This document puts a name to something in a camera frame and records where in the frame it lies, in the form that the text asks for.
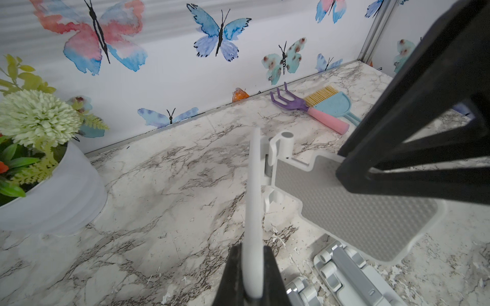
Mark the blue toy brush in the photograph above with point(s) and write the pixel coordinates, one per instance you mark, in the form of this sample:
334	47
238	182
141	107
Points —
333	102

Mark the white grey phone stand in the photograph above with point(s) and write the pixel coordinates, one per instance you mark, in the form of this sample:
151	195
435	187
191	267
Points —
351	280

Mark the purple pink toy rake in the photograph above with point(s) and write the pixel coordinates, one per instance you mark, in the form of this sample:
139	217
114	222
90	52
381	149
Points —
297	103

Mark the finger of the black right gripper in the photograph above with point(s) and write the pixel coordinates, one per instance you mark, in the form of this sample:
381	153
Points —
435	110

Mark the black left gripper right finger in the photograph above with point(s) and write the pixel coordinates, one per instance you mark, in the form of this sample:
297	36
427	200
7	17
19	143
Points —
274	289

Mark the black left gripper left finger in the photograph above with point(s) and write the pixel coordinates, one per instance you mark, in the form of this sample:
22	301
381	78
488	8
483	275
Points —
231	290

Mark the white flower pot with plant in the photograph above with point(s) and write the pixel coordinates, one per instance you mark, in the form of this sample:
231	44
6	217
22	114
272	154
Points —
48	186

